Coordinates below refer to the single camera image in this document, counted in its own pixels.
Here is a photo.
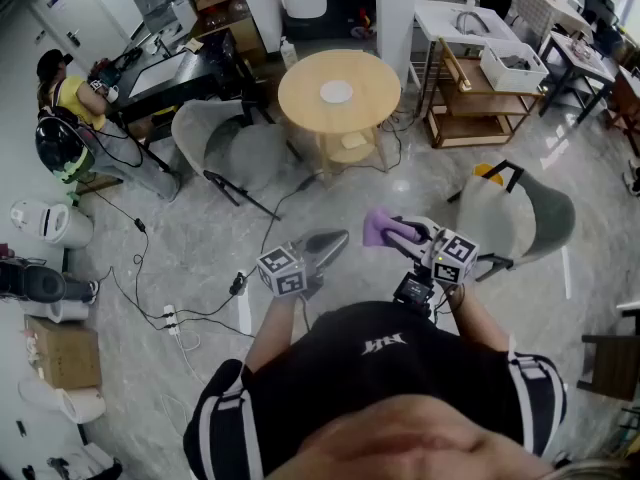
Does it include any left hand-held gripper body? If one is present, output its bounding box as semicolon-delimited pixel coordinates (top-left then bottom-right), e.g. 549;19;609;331
256;240;326;299

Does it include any person's face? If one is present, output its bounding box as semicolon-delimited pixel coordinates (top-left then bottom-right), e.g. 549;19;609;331
264;392;566;480

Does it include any white plastic basket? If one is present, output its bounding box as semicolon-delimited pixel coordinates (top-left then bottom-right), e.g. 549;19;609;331
479;38;550;93

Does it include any black legged table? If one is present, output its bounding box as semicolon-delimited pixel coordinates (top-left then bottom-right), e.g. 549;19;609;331
538;30;617;124

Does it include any white flat panel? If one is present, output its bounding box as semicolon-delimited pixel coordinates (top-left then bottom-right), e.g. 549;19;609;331
130;51;189;99

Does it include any dark wooden chair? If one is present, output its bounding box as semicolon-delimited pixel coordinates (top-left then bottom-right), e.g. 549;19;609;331
576;307;640;403

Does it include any person's right forearm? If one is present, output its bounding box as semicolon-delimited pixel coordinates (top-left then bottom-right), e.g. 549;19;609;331
446;282;511;354

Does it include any grey armchair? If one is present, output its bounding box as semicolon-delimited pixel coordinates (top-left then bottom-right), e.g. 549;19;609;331
170;98;289;222
447;159;577;283

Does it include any white sink counter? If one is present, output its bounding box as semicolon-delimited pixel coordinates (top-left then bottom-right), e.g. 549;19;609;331
413;0;521;114

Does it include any person's left forearm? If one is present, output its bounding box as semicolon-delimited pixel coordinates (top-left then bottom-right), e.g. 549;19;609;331
244;292;306;374

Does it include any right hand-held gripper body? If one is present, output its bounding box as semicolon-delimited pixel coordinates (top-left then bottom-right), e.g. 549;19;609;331
409;225;480;287

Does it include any white pump bottle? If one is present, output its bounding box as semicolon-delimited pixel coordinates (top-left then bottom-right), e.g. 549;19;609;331
279;36;299;72

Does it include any white plate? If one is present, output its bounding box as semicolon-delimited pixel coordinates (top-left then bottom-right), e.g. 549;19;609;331
319;80;354;105

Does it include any black recorder device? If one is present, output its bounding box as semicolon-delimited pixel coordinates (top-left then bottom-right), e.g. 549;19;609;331
392;272;435;319

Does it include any round wooden side table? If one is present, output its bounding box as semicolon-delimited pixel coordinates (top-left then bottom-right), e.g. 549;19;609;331
277;49;402;179

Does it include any cardboard box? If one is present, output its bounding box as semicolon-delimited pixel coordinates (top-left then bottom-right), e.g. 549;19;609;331
23;314;104;390

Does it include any white power strip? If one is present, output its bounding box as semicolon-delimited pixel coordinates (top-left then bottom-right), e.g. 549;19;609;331
162;304;181;337

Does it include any person in dark shirt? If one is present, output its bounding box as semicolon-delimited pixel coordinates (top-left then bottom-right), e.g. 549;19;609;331
182;300;569;480

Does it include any purple cloth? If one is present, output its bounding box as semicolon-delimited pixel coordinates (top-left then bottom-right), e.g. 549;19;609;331
363;207;426;248

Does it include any white lidded bin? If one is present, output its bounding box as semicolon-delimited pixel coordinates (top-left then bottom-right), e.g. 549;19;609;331
9;199;95;249

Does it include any wooden shelf cart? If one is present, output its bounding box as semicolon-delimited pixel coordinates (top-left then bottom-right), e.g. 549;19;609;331
423;37;546;149

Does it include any black machine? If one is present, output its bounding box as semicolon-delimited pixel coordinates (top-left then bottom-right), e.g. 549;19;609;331
0;257;100;305

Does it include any black desk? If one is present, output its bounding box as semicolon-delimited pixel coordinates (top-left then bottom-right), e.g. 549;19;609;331
107;30;264;174

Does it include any white paper roll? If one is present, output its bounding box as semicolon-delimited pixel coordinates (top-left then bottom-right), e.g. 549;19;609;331
18;377;107;425

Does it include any yellow stool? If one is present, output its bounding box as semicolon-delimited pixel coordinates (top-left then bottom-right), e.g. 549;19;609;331
473;162;505;187

